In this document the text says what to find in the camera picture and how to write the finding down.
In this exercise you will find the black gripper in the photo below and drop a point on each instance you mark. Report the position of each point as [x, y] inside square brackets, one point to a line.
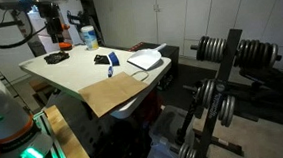
[52, 13]

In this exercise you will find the crumpled black glove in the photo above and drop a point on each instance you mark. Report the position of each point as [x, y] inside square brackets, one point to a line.
[56, 57]

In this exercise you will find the white wipes canister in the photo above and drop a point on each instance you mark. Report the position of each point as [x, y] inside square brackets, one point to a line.
[89, 37]

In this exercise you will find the small black device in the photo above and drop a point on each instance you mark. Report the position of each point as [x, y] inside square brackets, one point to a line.
[100, 59]

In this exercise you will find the blue and white hand brush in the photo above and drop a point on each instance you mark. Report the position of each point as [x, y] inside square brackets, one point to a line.
[114, 59]

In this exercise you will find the white plastic dustpan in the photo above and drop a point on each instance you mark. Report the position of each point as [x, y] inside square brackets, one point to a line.
[145, 58]

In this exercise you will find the wooden board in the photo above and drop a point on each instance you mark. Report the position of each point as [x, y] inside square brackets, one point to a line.
[69, 144]

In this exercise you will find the clear plastic storage bin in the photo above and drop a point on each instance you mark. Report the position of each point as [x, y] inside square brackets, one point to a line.
[161, 127]

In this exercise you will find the large chrome plate dumbbell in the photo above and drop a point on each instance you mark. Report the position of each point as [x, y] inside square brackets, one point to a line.
[213, 49]

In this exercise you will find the medium chrome plate dumbbell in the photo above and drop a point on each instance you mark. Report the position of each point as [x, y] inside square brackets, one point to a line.
[207, 92]

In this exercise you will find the black dumbbell rack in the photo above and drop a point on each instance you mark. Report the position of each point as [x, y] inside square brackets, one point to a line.
[228, 56]

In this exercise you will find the small chrome plate dumbbell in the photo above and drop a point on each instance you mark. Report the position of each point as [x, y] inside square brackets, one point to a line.
[187, 154]

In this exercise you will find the black floor exercise equipment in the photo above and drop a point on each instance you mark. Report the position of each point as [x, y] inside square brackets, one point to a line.
[272, 80]

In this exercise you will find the white wall cabinets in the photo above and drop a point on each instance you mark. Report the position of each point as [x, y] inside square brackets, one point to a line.
[236, 5]

